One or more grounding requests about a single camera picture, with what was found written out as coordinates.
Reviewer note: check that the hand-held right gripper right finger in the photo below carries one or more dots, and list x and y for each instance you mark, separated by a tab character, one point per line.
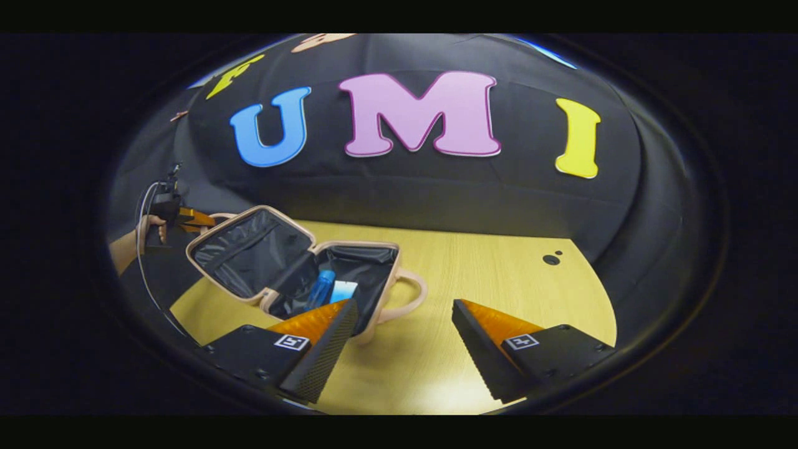
477	349

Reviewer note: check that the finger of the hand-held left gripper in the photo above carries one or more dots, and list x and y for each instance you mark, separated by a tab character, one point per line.
196	219

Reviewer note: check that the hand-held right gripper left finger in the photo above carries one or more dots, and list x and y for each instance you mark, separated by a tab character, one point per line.
330	349

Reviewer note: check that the blue white tube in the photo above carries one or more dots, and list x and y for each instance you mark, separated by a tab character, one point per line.
343	290

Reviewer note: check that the pink suitcase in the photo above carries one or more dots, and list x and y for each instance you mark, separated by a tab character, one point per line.
249	249

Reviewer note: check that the blue bottle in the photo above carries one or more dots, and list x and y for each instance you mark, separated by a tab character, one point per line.
321	287

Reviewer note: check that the small red clip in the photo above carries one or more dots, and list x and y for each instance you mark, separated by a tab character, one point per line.
179	115

